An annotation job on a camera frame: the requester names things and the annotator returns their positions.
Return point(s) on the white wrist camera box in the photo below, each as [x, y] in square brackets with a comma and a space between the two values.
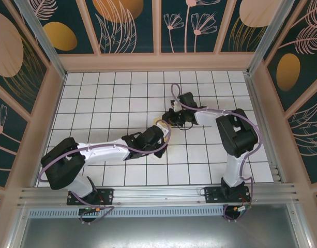
[175, 106]
[164, 130]

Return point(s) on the aluminium corner post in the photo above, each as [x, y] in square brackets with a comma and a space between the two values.
[38, 33]
[273, 33]

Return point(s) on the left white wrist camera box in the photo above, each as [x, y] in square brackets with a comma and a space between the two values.
[164, 130]

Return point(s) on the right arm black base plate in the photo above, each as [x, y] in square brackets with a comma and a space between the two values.
[212, 195]

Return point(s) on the long aluminium mounting rail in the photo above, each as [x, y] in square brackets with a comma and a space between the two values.
[158, 195]

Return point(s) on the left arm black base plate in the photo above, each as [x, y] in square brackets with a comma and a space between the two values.
[106, 194]

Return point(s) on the aluminium side rail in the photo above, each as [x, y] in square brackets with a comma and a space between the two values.
[257, 103]

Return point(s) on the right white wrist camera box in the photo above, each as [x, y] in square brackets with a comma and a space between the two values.
[175, 106]

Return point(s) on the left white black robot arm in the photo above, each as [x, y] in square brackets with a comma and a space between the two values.
[62, 165]

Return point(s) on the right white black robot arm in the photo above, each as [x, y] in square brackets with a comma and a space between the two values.
[238, 134]

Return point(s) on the grey metal sheet panel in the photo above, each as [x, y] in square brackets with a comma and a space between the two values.
[158, 232]

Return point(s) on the yellow cloth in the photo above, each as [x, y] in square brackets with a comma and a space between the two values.
[157, 120]

